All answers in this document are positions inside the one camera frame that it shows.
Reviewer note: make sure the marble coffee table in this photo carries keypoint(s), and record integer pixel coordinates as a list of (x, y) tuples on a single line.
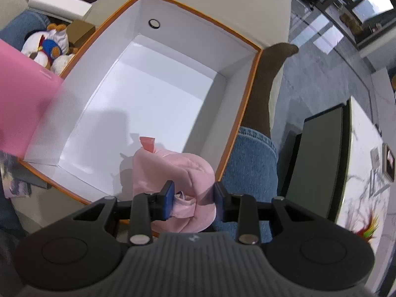
[(365, 191)]

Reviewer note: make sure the small white card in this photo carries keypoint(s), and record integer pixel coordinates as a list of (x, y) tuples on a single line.
[(375, 159)]

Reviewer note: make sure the white plush toy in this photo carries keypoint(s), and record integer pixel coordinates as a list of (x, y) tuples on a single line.
[(61, 63)]

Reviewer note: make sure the orange box with white inside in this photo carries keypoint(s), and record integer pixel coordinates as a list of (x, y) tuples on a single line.
[(154, 99)]

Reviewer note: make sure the black metal shelf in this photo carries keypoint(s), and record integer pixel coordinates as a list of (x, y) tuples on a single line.
[(349, 9)]

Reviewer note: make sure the brown cardboard box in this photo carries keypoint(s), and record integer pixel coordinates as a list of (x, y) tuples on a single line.
[(81, 34)]

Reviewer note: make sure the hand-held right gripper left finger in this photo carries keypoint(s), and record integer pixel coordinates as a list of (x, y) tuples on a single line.
[(167, 201)]

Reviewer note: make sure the plush dog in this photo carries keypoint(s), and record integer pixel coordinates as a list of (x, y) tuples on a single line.
[(46, 45)]

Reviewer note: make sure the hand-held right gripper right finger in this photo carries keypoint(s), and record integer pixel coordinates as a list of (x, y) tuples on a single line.
[(219, 202)]

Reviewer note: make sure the pink package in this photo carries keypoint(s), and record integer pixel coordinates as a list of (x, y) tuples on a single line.
[(21, 99)]

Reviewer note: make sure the pink fabric hat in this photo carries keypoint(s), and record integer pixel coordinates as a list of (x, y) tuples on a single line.
[(185, 173)]

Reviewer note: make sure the white flat box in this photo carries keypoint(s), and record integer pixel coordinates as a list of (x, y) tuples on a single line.
[(58, 4)]

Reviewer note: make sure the person's right leg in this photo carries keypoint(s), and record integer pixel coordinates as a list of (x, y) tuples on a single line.
[(250, 167)]

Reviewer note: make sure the colourful feather toy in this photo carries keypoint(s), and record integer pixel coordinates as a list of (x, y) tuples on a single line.
[(369, 227)]

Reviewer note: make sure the printed plastic packet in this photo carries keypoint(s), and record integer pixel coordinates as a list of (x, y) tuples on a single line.
[(14, 176)]

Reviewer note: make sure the picture frame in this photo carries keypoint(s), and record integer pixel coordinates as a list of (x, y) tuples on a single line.
[(389, 162)]

